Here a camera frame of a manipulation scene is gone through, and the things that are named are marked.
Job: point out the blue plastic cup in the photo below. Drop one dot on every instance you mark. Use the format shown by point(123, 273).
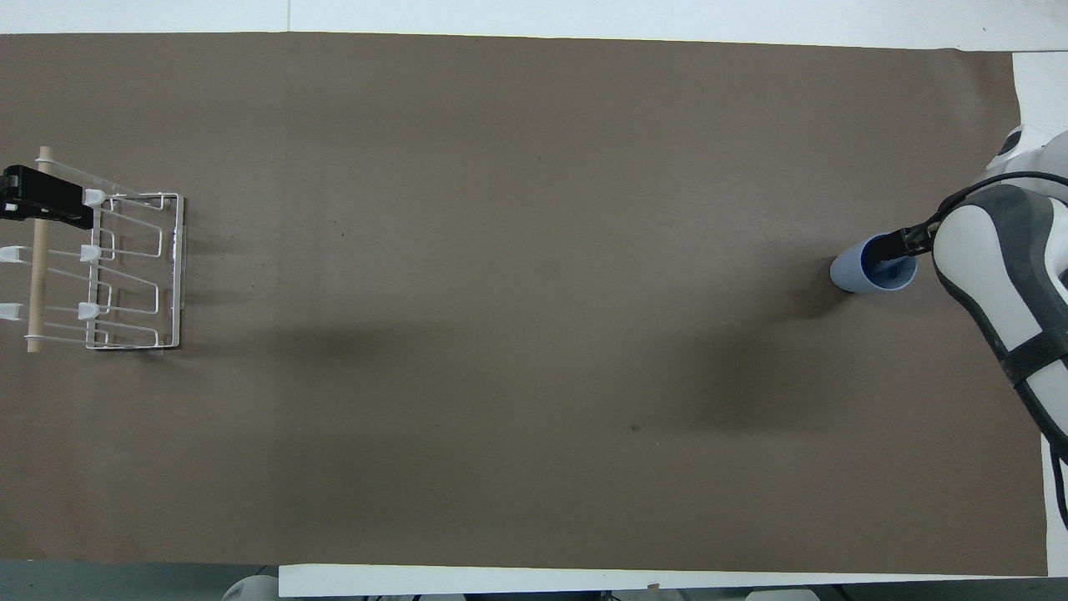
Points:
point(846, 272)

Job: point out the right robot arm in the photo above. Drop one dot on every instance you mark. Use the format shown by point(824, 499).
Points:
point(976, 250)

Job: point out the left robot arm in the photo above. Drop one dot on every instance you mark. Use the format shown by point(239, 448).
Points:
point(250, 588)

